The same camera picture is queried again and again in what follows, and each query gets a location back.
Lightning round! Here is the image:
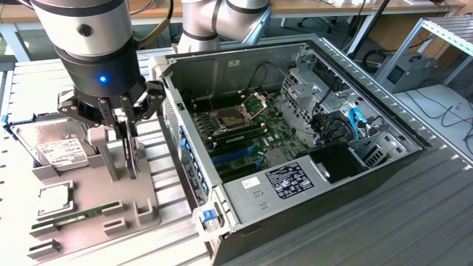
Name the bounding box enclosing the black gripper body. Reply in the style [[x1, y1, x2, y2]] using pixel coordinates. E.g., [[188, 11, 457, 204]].
[[54, 35, 148, 98]]

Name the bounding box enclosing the black graphics card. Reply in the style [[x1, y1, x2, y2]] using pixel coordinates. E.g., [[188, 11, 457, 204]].
[[112, 108, 144, 181]]

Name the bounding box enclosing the silver hard disk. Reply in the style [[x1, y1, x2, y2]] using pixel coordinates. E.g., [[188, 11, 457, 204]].
[[10, 116, 92, 171]]

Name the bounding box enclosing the blue disk caddy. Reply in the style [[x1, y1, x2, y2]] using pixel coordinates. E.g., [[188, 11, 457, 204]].
[[0, 112, 90, 167]]

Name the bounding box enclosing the CPU socket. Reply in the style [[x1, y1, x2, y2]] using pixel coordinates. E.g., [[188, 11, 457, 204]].
[[211, 109, 247, 131]]

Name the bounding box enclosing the black RAM stick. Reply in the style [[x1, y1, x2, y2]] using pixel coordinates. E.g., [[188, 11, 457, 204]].
[[212, 126, 267, 146]]

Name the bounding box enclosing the metal socket cover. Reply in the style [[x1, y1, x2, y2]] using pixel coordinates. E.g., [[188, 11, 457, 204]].
[[240, 92, 273, 119]]

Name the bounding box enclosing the blue expansion slot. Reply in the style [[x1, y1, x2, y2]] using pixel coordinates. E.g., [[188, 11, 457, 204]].
[[212, 148, 252, 164]]

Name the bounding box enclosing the grey parts rack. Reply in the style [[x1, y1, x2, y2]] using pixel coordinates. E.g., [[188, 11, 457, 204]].
[[28, 126, 161, 260]]

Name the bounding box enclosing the wooden desk with white legs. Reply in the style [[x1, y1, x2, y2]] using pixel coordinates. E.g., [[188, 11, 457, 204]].
[[0, 0, 185, 63]]

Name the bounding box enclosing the silver CPU chip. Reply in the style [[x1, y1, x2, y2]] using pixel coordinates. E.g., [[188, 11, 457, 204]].
[[38, 185, 74, 217]]

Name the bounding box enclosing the green motherboard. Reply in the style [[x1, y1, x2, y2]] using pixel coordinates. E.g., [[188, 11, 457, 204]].
[[191, 91, 319, 181]]

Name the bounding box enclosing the green RAM stick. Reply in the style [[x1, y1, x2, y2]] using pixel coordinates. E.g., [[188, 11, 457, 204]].
[[31, 201, 122, 230]]

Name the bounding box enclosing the silver chipset heatsink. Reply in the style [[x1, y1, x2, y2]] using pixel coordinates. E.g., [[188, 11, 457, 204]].
[[265, 148, 292, 167]]

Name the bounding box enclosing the silver perforated drive cage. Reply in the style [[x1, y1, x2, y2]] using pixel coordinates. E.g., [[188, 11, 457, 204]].
[[280, 68, 323, 145]]

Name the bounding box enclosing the silver power supply unit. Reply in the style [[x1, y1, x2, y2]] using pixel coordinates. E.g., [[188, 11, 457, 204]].
[[221, 155, 329, 225]]

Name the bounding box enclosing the dark office chair base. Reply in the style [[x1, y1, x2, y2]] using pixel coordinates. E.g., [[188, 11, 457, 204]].
[[295, 16, 340, 34]]

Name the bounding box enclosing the black plastic fan shroud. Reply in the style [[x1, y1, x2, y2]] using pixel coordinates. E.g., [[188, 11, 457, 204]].
[[295, 142, 371, 185]]

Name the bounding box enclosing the open PC case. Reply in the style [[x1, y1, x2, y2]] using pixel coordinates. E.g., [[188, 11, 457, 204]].
[[147, 33, 435, 266]]

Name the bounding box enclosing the black stand pole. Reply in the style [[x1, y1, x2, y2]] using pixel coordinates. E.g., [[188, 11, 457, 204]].
[[347, 0, 391, 56]]

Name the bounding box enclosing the silver disk bay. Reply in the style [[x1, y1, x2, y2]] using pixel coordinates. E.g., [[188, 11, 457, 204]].
[[349, 131, 423, 170]]

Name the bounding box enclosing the grey box unit with vent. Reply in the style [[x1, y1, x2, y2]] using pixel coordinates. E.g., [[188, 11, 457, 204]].
[[384, 52, 439, 94]]

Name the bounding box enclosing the long wooden desk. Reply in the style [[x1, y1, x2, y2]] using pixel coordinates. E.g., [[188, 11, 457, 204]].
[[272, 0, 467, 56]]

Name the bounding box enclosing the plain grey case handle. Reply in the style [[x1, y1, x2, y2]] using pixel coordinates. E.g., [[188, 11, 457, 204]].
[[148, 55, 175, 83]]

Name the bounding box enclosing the black looped wire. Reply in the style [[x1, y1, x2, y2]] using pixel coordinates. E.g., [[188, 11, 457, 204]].
[[248, 62, 288, 92]]

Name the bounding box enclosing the black wire bundle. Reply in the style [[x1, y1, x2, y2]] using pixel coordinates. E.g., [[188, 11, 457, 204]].
[[312, 110, 352, 145]]

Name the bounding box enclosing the grey handle with blue latch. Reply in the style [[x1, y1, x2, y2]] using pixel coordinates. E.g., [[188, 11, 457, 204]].
[[192, 203, 227, 242]]

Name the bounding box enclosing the blue SATA wire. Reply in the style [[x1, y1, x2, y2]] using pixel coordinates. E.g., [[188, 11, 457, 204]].
[[348, 107, 371, 142]]

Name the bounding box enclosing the coiled black cable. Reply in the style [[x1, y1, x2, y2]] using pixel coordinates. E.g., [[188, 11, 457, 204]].
[[364, 49, 388, 69]]

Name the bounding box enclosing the aluminium profile frame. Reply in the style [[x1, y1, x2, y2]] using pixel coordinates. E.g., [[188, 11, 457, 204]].
[[373, 15, 473, 84]]

